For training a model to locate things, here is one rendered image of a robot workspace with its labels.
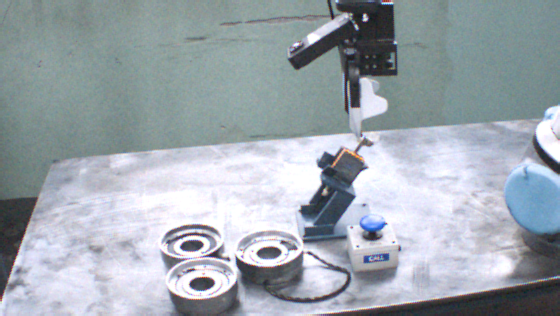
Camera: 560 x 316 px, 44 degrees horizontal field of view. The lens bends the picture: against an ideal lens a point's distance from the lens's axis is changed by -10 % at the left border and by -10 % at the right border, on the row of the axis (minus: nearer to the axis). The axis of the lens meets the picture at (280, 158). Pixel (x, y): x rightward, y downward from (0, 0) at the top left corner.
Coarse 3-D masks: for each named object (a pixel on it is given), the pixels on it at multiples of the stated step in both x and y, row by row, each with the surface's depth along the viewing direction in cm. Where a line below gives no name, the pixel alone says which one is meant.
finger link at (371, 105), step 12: (348, 84) 113; (360, 84) 114; (348, 96) 115; (372, 96) 114; (348, 108) 116; (360, 108) 114; (372, 108) 115; (384, 108) 115; (360, 120) 115; (360, 132) 116
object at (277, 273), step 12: (240, 240) 118; (252, 240) 120; (264, 240) 120; (276, 240) 120; (288, 240) 119; (300, 240) 117; (240, 252) 117; (252, 252) 117; (264, 252) 118; (276, 252) 118; (300, 252) 114; (240, 264) 114; (252, 264) 112; (264, 264) 114; (276, 264) 111; (288, 264) 112; (300, 264) 115; (252, 276) 113; (264, 276) 112; (276, 276) 112; (288, 276) 114
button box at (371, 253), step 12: (348, 228) 118; (360, 228) 118; (384, 228) 118; (348, 240) 118; (360, 240) 115; (372, 240) 115; (384, 240) 114; (396, 240) 114; (348, 252) 119; (360, 252) 113; (372, 252) 113; (384, 252) 114; (396, 252) 114; (360, 264) 114; (372, 264) 114; (384, 264) 115; (396, 264) 115
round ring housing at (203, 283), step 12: (180, 264) 112; (192, 264) 114; (204, 264) 114; (216, 264) 113; (228, 264) 112; (168, 276) 110; (180, 276) 112; (192, 276) 111; (204, 276) 111; (216, 276) 111; (228, 276) 111; (168, 288) 107; (192, 288) 111; (204, 288) 112; (216, 288) 108; (228, 288) 106; (180, 300) 106; (192, 300) 105; (204, 300) 105; (216, 300) 105; (228, 300) 107; (192, 312) 107; (204, 312) 106; (216, 312) 107
